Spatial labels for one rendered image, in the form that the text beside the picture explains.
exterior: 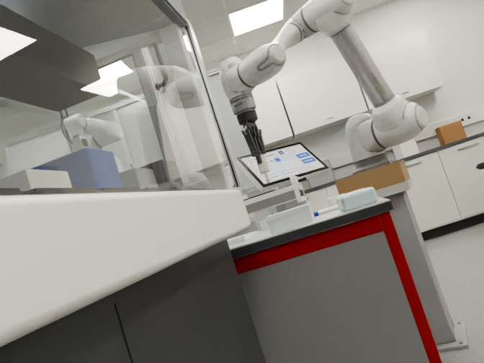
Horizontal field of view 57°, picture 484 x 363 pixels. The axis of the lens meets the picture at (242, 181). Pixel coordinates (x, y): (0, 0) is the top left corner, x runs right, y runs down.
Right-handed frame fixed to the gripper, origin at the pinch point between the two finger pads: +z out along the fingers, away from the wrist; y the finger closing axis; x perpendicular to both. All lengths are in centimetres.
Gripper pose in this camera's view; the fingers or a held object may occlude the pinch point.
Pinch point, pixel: (262, 163)
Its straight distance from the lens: 167.8
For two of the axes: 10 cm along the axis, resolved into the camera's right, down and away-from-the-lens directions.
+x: 8.4, -3.1, -4.5
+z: 3.0, 9.5, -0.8
